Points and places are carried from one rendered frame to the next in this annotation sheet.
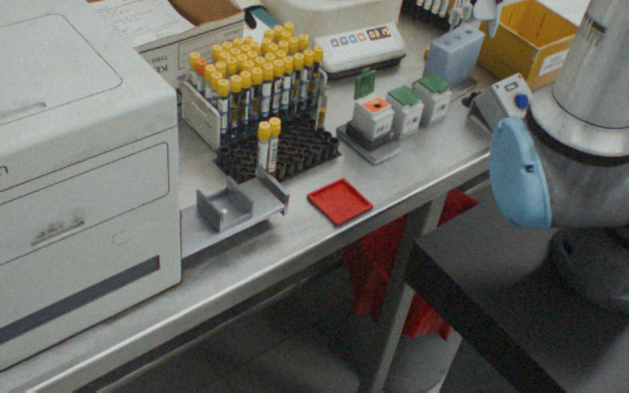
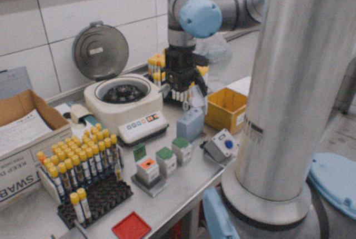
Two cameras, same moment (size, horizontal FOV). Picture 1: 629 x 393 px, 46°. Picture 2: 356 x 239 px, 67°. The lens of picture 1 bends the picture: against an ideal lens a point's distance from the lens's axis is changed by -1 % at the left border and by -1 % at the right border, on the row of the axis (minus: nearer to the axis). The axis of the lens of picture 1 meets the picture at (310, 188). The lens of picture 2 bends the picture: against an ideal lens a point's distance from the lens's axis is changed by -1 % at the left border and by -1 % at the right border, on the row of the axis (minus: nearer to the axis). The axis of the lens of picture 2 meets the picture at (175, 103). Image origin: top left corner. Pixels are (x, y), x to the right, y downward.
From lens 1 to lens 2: 0.42 m
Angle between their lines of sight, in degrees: 11
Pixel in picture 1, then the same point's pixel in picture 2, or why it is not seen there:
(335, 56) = (129, 134)
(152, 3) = (33, 122)
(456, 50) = (190, 122)
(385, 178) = (159, 205)
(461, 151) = (201, 178)
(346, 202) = (135, 228)
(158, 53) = (16, 157)
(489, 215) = not seen: hidden behind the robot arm
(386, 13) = (154, 106)
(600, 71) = (267, 162)
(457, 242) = not seen: outside the picture
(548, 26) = (236, 99)
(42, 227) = not seen: outside the picture
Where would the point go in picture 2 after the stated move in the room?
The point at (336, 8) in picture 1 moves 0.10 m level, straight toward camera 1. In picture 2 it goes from (125, 110) to (122, 129)
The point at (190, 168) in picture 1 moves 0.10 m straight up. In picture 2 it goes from (41, 222) to (30, 194)
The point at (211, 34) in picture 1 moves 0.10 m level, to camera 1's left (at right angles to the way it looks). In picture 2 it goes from (51, 139) to (14, 139)
